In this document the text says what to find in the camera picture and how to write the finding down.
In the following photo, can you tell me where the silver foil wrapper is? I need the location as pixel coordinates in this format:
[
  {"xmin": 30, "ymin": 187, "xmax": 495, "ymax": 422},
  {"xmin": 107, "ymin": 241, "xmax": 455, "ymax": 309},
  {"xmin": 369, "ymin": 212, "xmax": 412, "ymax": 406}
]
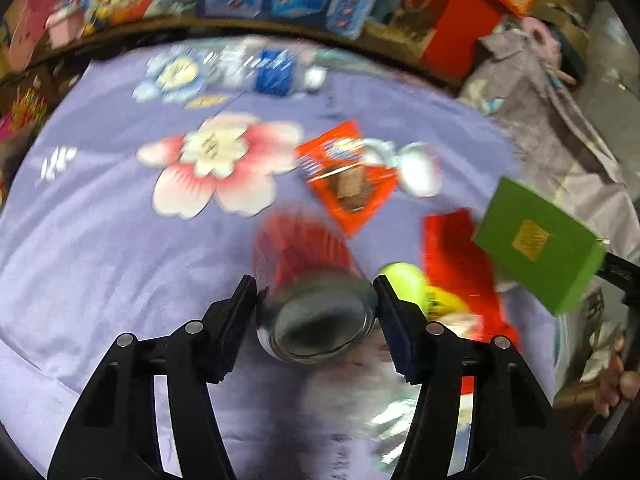
[{"xmin": 300, "ymin": 350, "xmax": 473, "ymax": 476}]

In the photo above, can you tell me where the red snack packet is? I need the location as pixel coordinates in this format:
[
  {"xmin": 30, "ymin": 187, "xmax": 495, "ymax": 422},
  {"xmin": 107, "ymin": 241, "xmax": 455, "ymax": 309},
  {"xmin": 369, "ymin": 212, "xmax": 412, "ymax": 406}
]
[{"xmin": 422, "ymin": 210, "xmax": 521, "ymax": 396}]

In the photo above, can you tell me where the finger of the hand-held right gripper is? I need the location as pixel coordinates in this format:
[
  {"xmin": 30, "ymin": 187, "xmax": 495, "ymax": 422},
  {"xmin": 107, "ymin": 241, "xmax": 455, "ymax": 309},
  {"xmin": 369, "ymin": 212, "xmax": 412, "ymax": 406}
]
[{"xmin": 597, "ymin": 252, "xmax": 640, "ymax": 291}]

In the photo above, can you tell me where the purple floral blanket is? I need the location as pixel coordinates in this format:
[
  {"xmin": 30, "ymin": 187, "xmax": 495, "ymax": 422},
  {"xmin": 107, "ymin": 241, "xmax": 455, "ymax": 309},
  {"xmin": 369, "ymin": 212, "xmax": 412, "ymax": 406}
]
[{"xmin": 0, "ymin": 40, "xmax": 566, "ymax": 480}]

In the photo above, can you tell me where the yellow-green round lid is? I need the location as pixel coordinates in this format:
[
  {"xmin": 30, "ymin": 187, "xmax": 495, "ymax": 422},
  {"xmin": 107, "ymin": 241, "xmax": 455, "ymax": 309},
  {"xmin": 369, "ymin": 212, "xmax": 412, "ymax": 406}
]
[{"xmin": 377, "ymin": 262, "xmax": 428, "ymax": 318}]

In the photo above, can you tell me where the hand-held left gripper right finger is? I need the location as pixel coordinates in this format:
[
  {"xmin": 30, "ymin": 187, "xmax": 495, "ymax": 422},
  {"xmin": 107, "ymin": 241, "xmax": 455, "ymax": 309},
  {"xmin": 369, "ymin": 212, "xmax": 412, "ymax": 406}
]
[{"xmin": 372, "ymin": 276, "xmax": 581, "ymax": 480}]

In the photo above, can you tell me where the pink gift box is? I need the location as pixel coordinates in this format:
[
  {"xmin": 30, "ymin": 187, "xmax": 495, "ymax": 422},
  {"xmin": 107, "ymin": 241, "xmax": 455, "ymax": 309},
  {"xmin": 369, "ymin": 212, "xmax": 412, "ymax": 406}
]
[{"xmin": 10, "ymin": 0, "xmax": 86, "ymax": 68}]

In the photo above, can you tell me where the white red plastic egg half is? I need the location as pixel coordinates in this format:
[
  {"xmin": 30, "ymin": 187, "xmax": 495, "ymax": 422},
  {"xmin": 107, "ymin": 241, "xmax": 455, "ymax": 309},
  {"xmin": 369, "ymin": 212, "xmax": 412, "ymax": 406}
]
[
  {"xmin": 362, "ymin": 138, "xmax": 397, "ymax": 171},
  {"xmin": 395, "ymin": 142, "xmax": 443, "ymax": 198}
]

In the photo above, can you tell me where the red drink can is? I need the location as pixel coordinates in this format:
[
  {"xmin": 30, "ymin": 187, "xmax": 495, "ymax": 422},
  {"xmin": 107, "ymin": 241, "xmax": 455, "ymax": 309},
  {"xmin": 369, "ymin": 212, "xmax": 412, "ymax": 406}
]
[{"xmin": 252, "ymin": 212, "xmax": 378, "ymax": 363}]

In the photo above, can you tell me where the grey printed cloth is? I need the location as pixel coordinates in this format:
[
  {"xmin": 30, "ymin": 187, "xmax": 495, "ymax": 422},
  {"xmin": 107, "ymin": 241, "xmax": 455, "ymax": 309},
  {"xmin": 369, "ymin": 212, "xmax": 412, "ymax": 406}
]
[{"xmin": 460, "ymin": 15, "xmax": 640, "ymax": 281}]

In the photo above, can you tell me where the green cardboard box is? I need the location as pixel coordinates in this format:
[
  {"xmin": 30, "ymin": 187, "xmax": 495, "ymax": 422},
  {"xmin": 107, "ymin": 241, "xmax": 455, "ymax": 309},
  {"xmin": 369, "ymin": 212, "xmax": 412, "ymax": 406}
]
[{"xmin": 472, "ymin": 176, "xmax": 608, "ymax": 317}]

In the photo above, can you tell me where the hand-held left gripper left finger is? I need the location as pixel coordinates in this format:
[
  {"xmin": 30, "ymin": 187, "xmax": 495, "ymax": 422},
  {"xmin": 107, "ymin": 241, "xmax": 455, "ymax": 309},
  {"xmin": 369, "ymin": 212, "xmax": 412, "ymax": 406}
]
[{"xmin": 47, "ymin": 274, "xmax": 258, "ymax": 480}]

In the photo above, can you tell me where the clear bottle with blue label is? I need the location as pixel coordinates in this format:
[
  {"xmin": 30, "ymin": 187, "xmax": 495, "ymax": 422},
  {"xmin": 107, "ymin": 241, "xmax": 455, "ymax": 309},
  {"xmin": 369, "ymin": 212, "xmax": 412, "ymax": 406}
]
[{"xmin": 210, "ymin": 45, "xmax": 328, "ymax": 96}]

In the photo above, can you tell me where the plain red box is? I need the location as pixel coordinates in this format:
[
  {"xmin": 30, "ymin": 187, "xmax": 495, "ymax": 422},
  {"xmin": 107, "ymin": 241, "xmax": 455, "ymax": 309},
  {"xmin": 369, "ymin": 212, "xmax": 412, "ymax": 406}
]
[{"xmin": 422, "ymin": 0, "xmax": 503, "ymax": 81}]

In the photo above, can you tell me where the person's right hand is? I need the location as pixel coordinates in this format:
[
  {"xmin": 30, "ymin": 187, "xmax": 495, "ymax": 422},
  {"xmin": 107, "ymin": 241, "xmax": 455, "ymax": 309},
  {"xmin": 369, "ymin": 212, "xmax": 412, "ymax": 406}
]
[{"xmin": 595, "ymin": 337, "xmax": 640, "ymax": 416}]

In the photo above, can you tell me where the orange snack wrapper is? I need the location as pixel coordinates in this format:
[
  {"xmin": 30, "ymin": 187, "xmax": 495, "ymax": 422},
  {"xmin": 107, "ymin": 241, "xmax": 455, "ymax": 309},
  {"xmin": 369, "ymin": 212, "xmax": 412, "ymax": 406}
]
[{"xmin": 295, "ymin": 121, "xmax": 401, "ymax": 238}]

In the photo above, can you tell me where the blue toy box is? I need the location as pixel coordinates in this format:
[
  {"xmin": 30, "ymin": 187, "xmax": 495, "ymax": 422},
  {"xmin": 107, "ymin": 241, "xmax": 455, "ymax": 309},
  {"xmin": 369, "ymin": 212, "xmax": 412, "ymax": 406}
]
[{"xmin": 325, "ymin": 0, "xmax": 386, "ymax": 41}]

